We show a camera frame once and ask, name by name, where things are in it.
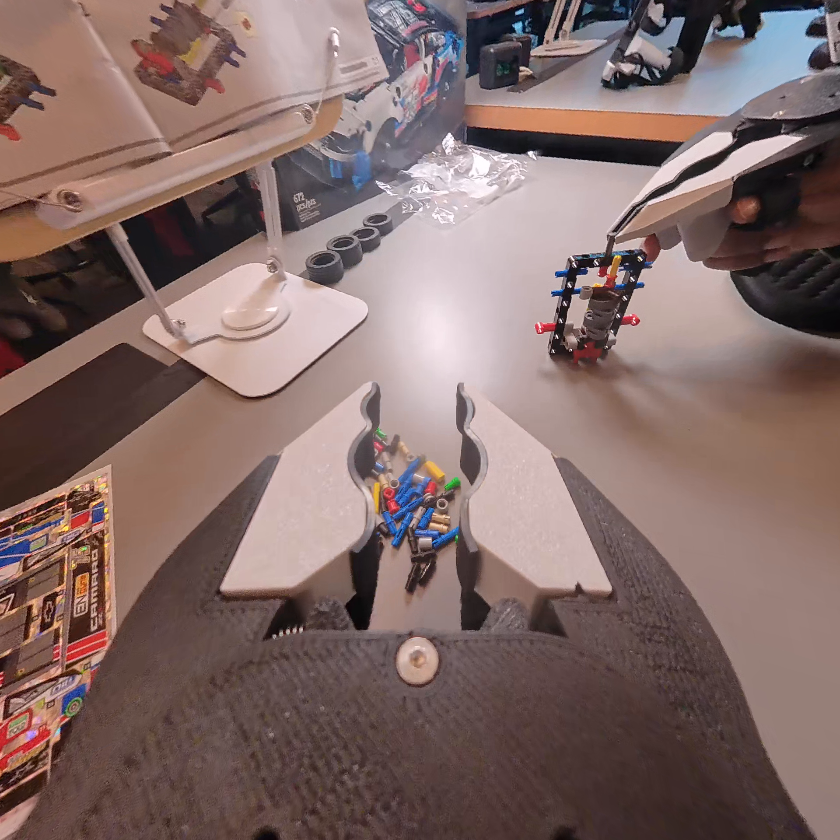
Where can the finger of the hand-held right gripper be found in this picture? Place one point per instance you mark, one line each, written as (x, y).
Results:
(682, 203)
(705, 148)

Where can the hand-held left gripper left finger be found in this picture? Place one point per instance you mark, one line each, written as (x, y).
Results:
(295, 525)

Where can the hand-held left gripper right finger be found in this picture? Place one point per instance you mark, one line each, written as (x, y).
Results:
(531, 525)

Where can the dark grey lego axle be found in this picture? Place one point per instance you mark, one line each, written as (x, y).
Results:
(609, 248)

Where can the pile of small lego pins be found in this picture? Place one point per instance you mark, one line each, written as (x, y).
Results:
(413, 505)

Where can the black frame lego assembly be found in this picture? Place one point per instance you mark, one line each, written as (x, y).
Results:
(562, 308)

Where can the black rubber lego tire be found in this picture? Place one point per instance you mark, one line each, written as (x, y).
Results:
(323, 268)
(344, 250)
(367, 239)
(379, 223)

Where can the lego sticker sheet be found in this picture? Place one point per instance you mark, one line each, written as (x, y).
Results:
(52, 623)

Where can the lego set box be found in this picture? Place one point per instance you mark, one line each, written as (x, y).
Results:
(420, 65)

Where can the lego instruction booklet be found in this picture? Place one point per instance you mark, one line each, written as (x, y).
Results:
(98, 98)

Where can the black padded object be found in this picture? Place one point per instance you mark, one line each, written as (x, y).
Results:
(823, 43)

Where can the grey table with orange edge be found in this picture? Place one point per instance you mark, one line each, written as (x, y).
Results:
(577, 105)

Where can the black dimpled wrist rest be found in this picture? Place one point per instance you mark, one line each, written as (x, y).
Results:
(800, 295)

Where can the white book stand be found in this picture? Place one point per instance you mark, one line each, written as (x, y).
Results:
(568, 43)
(262, 341)

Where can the black box with green lights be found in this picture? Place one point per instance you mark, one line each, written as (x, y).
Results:
(505, 62)

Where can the clear plastic bag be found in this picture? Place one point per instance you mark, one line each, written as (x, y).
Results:
(459, 177)

